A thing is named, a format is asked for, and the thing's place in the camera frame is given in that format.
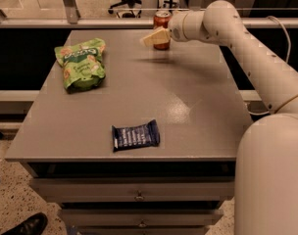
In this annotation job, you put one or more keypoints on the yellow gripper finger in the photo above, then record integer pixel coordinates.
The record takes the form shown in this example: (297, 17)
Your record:
(159, 35)

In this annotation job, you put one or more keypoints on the black leather shoe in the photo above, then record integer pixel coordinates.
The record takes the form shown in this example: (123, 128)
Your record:
(34, 225)

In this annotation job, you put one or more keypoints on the grey drawer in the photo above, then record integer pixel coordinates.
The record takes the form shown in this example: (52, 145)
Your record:
(140, 218)
(163, 189)

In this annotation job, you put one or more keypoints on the dark blue snack bar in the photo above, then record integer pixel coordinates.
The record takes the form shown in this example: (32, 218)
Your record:
(141, 136)

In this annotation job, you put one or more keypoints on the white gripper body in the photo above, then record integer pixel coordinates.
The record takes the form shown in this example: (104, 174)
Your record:
(176, 27)

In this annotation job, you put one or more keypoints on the top grey drawer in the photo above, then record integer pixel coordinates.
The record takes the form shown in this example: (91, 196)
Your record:
(163, 189)

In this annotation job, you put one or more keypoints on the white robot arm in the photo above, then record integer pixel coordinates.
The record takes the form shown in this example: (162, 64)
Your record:
(266, 173)

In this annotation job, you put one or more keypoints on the green chips bag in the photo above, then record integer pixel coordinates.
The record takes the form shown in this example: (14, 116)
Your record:
(82, 64)

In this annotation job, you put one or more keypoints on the red coke can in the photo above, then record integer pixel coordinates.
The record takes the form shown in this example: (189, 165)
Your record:
(162, 18)

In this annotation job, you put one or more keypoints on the glass railing with posts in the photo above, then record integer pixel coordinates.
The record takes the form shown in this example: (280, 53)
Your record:
(94, 13)

